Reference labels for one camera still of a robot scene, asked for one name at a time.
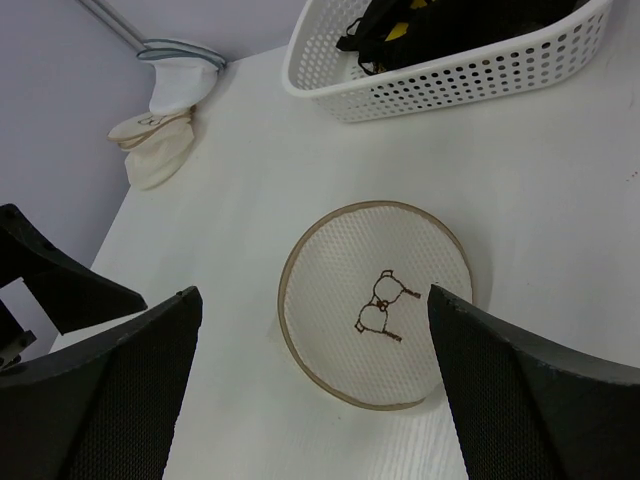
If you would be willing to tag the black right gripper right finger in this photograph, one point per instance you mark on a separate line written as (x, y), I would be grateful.
(525, 407)

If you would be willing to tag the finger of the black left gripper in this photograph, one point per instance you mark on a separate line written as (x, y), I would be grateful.
(72, 296)

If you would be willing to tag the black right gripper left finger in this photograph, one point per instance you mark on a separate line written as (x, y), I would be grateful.
(105, 407)

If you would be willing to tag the flat cream laundry bag upper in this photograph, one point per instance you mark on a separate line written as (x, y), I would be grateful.
(132, 132)

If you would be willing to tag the white perforated plastic basket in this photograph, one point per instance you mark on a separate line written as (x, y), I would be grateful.
(316, 70)

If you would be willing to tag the black garments in basket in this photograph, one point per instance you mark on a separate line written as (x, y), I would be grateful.
(392, 35)

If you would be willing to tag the left aluminium frame post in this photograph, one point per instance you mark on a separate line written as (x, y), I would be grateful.
(108, 16)

